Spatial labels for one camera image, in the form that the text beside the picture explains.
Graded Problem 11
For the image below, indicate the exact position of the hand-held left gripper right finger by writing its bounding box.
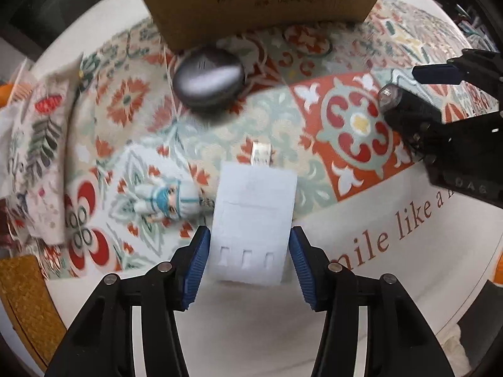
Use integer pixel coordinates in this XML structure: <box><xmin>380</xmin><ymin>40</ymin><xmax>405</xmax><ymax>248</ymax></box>
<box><xmin>290</xmin><ymin>226</ymin><xmax>457</xmax><ymax>377</ymax></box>

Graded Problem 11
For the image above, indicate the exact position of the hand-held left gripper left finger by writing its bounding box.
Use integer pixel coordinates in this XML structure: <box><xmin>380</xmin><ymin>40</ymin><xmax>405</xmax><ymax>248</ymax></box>
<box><xmin>45</xmin><ymin>226</ymin><xmax>212</xmax><ymax>377</ymax></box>

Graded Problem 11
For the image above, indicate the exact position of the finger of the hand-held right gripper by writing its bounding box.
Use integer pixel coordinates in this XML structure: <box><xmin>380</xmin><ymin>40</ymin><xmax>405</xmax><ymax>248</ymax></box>
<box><xmin>412</xmin><ymin>48</ymin><xmax>503</xmax><ymax>107</ymax></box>
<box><xmin>376</xmin><ymin>84</ymin><xmax>449</xmax><ymax>162</ymax></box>

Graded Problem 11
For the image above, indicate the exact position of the white power strip adapter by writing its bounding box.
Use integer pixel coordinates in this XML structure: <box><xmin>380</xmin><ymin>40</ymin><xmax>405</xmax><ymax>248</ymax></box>
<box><xmin>211</xmin><ymin>140</ymin><xmax>298</xmax><ymax>287</ymax></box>

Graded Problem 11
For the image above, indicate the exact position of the brown cardboard box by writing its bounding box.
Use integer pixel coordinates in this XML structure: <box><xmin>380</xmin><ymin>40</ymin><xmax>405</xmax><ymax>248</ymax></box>
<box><xmin>125</xmin><ymin>0</ymin><xmax>394</xmax><ymax>52</ymax></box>

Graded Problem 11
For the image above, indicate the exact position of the patterned table runner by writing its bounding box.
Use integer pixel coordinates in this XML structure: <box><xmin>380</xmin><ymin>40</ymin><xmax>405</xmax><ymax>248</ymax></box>
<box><xmin>16</xmin><ymin>0</ymin><xmax>503</xmax><ymax>281</ymax></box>

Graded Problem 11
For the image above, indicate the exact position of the small blue-haired figurine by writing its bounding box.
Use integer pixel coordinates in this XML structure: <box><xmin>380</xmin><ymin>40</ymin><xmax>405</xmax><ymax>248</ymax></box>
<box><xmin>131</xmin><ymin>178</ymin><xmax>202</xmax><ymax>221</ymax></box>

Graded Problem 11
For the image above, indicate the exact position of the woven wicker box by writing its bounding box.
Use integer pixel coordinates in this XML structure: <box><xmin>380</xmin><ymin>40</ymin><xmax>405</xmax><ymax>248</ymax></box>
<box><xmin>0</xmin><ymin>254</ymin><xmax>68</xmax><ymax>367</ymax></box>

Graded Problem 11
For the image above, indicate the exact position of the dark round earbud case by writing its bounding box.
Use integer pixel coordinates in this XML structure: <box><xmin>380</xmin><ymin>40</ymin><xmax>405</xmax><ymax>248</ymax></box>
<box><xmin>173</xmin><ymin>45</ymin><xmax>245</xmax><ymax>114</ymax></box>

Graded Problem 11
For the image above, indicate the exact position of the floral fabric tissue cover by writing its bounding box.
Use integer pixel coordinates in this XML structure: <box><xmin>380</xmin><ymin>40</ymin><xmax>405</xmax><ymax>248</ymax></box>
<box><xmin>0</xmin><ymin>52</ymin><xmax>86</xmax><ymax>245</ymax></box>

